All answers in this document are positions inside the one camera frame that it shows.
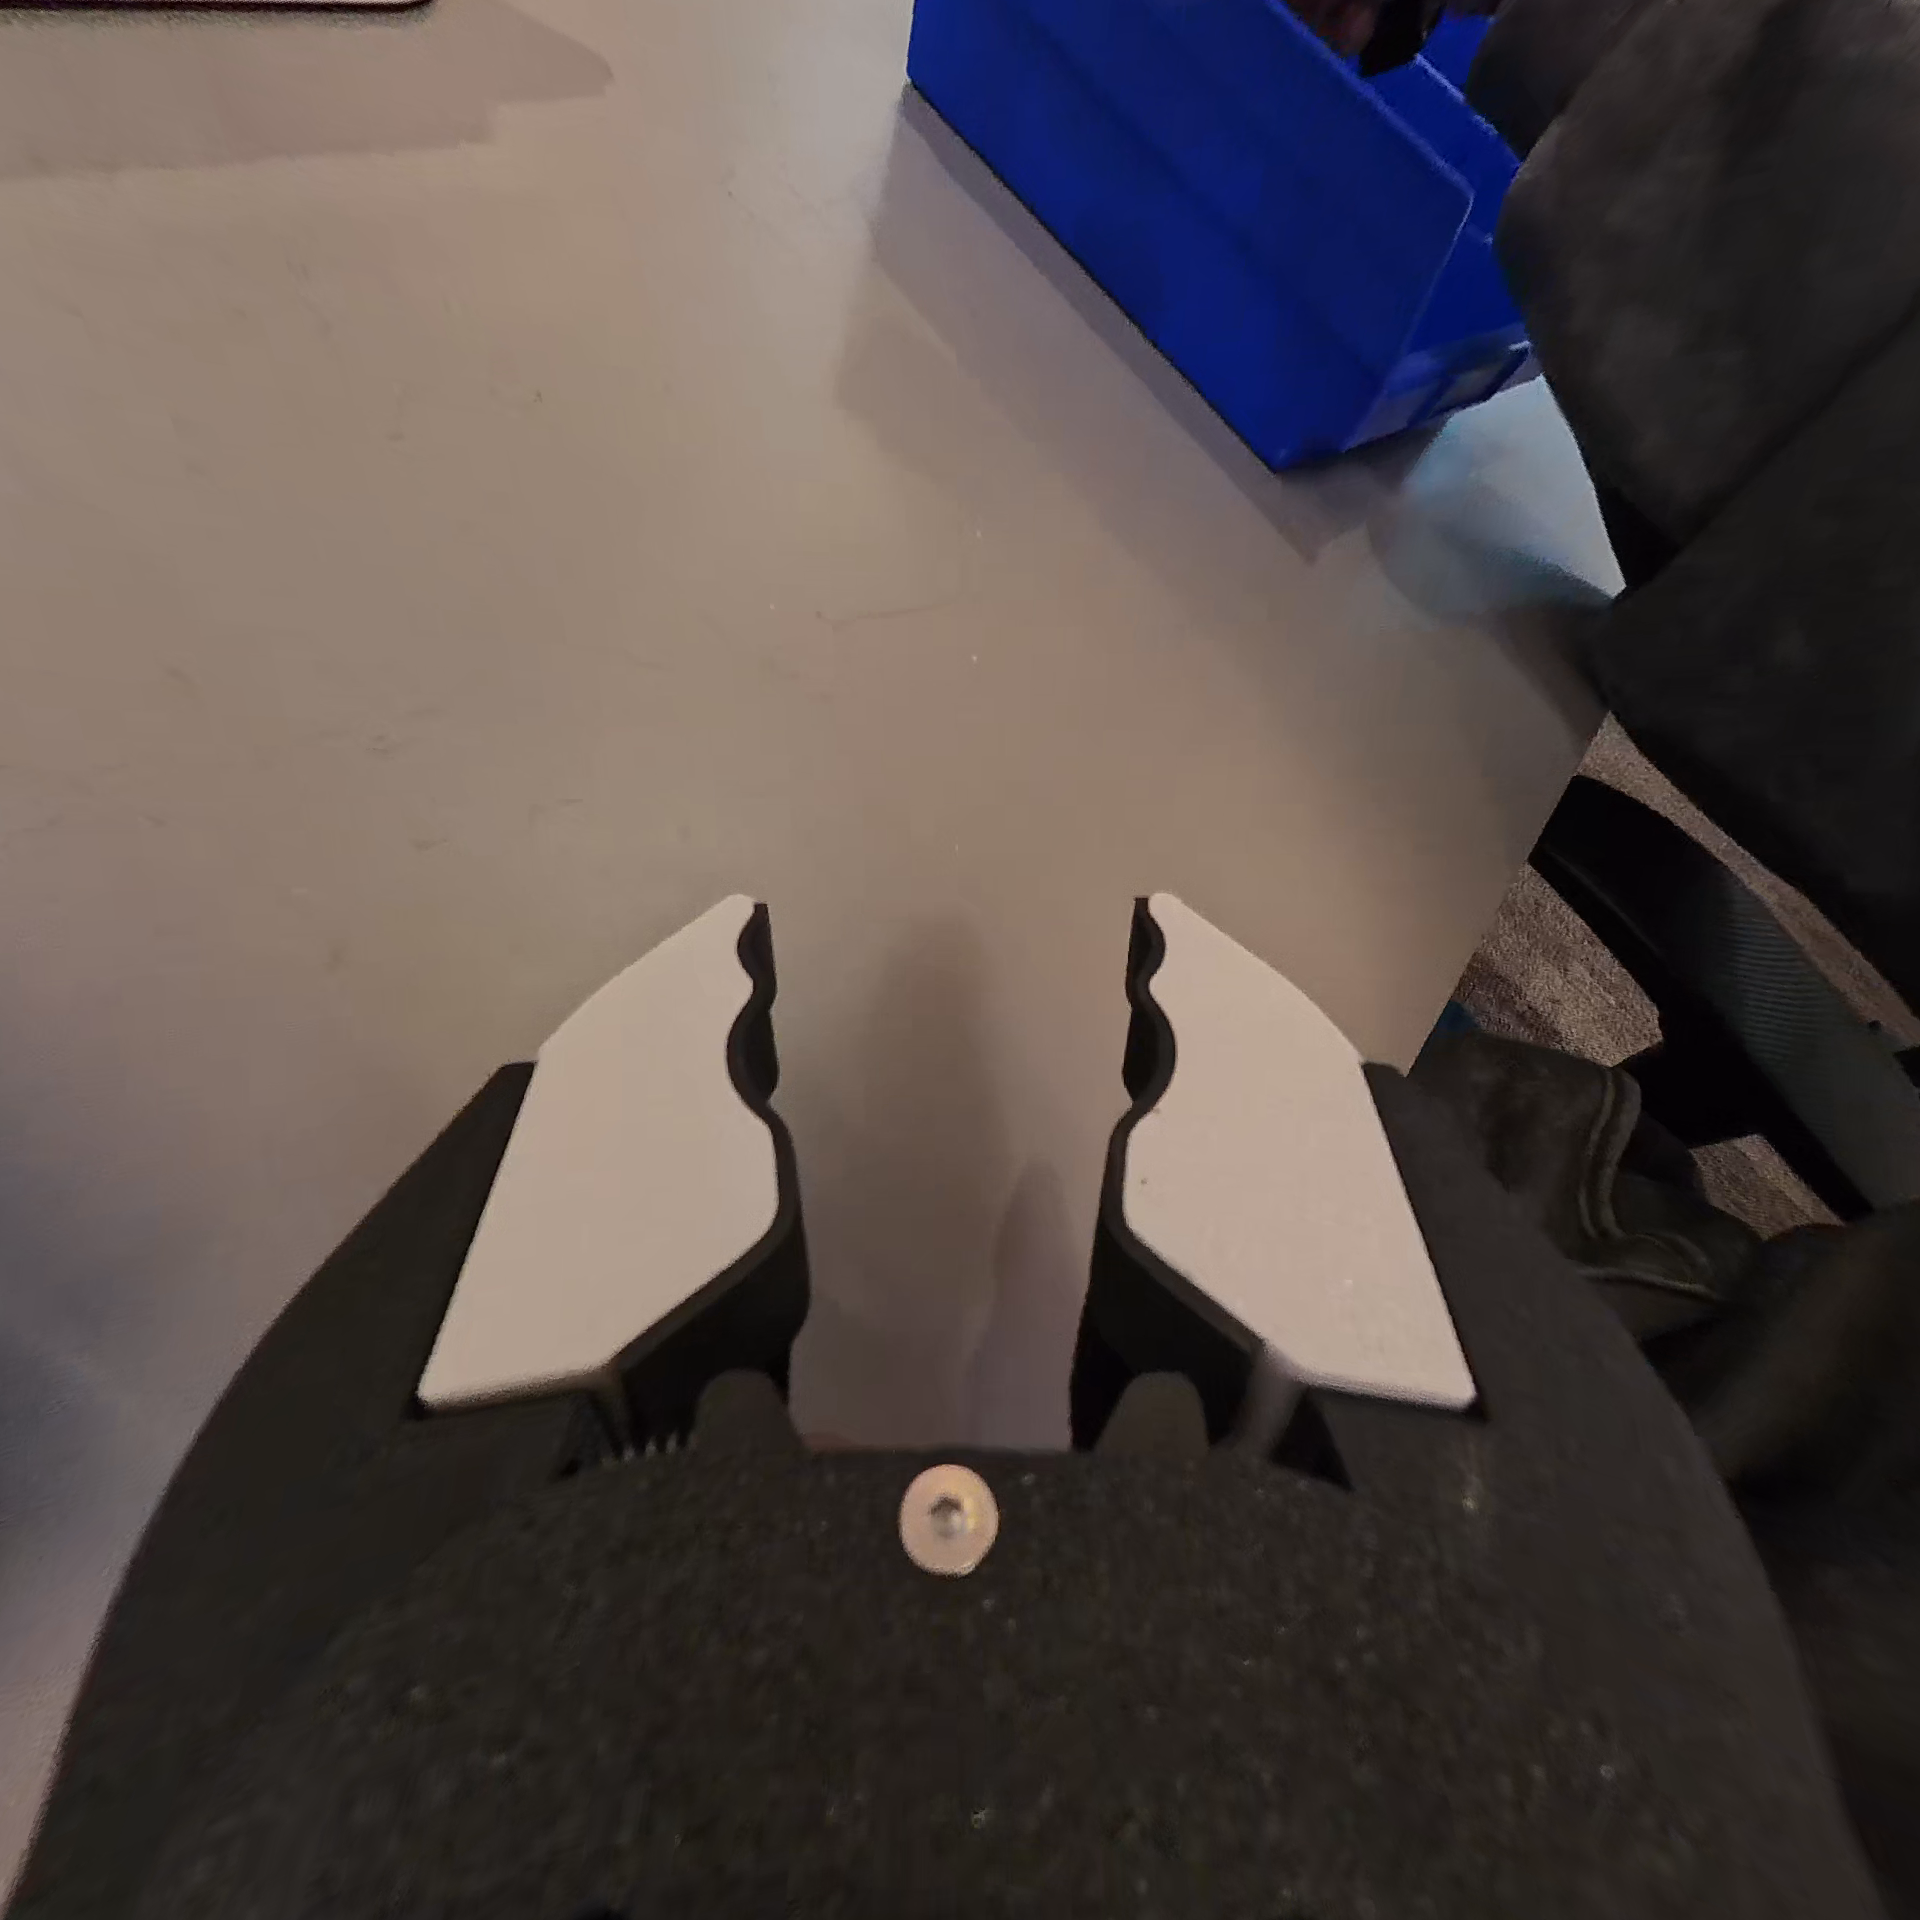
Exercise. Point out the person's right hand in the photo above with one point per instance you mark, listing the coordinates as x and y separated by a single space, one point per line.
1344 16

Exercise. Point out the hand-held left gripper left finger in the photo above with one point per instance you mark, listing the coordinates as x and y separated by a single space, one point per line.
631 1201

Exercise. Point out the blue plastic bin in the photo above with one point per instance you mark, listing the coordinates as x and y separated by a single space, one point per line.
1199 223

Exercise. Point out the person's body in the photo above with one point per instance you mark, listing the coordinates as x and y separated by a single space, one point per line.
1832 1575

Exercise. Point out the grey desk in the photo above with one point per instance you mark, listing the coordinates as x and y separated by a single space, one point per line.
452 599

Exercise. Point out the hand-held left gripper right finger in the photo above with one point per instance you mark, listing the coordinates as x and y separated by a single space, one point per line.
1290 1214

